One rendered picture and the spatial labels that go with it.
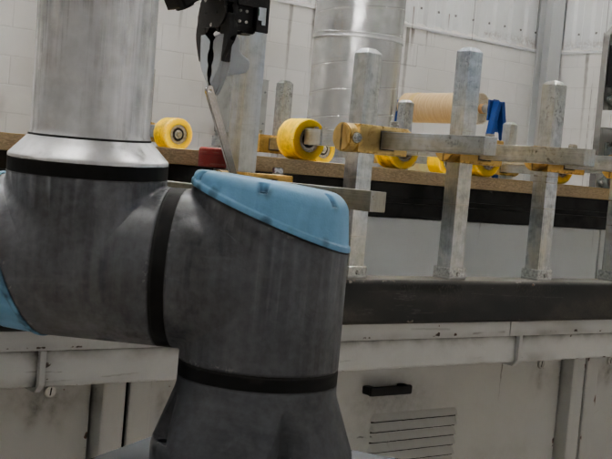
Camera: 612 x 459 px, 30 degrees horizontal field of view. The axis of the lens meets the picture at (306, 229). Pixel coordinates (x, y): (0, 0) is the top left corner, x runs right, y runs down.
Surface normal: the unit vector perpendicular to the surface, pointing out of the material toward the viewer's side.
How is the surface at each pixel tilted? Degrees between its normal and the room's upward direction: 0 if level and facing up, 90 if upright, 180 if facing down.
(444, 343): 90
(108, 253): 80
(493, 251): 90
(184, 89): 90
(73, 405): 90
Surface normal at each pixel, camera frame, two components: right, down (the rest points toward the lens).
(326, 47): -0.65, -0.02
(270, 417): 0.25, -0.28
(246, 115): 0.61, 0.10
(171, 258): -0.08, -0.15
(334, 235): 0.81, 0.02
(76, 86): -0.15, 0.08
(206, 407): -0.46, -0.33
